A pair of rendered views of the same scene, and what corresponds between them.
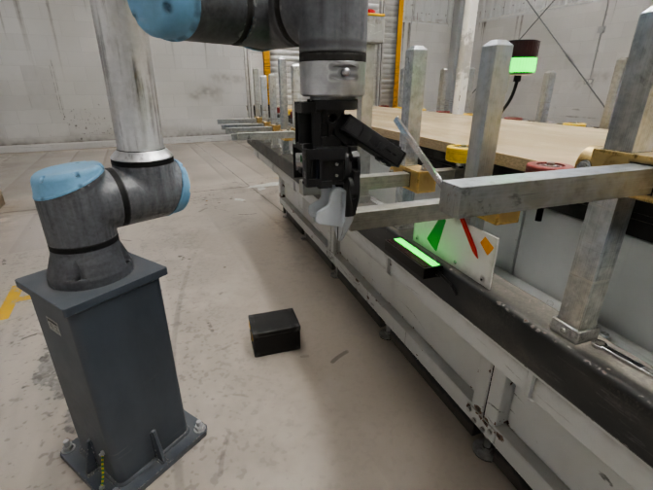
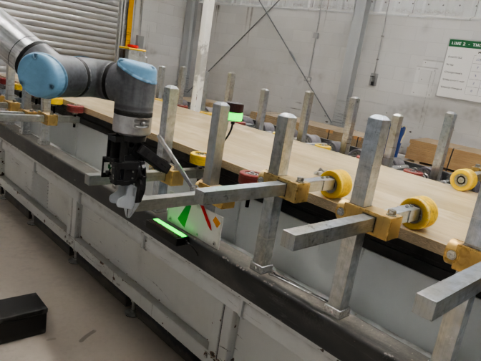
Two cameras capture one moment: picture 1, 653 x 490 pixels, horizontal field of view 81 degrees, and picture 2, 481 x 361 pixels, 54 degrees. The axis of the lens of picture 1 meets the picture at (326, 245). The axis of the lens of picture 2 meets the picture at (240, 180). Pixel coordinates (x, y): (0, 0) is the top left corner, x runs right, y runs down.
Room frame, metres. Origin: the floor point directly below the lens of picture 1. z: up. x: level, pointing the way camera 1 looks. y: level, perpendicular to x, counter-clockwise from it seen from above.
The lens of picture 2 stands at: (-0.54, 0.22, 1.23)
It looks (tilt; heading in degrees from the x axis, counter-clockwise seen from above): 14 degrees down; 334
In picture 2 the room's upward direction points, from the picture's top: 9 degrees clockwise
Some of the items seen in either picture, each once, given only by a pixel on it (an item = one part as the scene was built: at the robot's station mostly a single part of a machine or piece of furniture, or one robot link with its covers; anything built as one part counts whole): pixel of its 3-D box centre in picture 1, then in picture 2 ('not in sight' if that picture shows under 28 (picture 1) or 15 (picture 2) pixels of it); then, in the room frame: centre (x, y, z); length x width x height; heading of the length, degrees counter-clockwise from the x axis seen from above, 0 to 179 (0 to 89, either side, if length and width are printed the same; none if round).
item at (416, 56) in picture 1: (408, 156); (163, 157); (0.95, -0.20, 0.89); 0.04 x 0.04 x 0.48; 20
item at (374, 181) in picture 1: (390, 180); (151, 175); (0.89, -0.15, 0.84); 0.44 x 0.03 x 0.04; 110
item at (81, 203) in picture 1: (79, 201); not in sight; (0.89, 0.59, 0.79); 0.17 x 0.15 x 0.18; 138
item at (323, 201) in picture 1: (326, 210); (120, 198); (0.59, 0.00, 0.86); 0.06 x 0.03 x 0.09; 110
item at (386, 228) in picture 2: not in sight; (366, 218); (0.22, -0.46, 0.95); 0.14 x 0.06 x 0.05; 20
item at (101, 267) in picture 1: (88, 255); not in sight; (0.88, 0.60, 0.65); 0.19 x 0.19 x 0.10
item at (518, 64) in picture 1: (516, 65); (232, 115); (0.73, -0.33, 1.08); 0.06 x 0.06 x 0.02
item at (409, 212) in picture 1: (460, 207); (200, 198); (0.66, -0.24, 0.84); 0.43 x 0.03 x 0.04; 110
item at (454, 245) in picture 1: (448, 239); (192, 218); (0.74, -0.25, 0.75); 0.26 x 0.01 x 0.10; 20
